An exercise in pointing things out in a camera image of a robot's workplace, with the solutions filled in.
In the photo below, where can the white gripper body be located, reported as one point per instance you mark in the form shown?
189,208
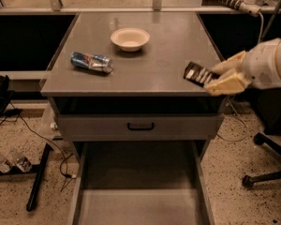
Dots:
260,66

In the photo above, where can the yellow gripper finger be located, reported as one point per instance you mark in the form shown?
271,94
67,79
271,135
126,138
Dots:
233,62
230,83

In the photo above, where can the dark chocolate bar wrapper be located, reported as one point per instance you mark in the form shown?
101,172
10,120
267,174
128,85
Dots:
199,75

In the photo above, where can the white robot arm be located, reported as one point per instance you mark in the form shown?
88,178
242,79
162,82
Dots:
260,68

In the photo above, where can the grey upper drawer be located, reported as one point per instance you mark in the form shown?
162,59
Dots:
112,128

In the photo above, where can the grey drawer cabinet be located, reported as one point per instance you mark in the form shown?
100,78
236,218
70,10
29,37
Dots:
148,81

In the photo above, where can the open grey lower drawer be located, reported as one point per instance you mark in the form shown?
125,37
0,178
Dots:
140,183

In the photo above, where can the white power strip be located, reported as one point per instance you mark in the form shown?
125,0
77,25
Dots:
245,6

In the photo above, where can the black office chair base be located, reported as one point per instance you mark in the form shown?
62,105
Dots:
270,165

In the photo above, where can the white bowl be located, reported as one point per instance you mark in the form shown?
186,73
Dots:
130,39

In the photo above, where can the blue silver drink can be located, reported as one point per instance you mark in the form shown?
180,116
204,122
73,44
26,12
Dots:
93,62

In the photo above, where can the black floor stand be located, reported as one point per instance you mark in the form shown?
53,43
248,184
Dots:
38,170

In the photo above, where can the clear water bottle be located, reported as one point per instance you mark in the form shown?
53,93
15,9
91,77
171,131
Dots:
21,161
5,166

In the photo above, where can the black drawer handle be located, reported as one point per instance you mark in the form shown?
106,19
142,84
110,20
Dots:
140,126

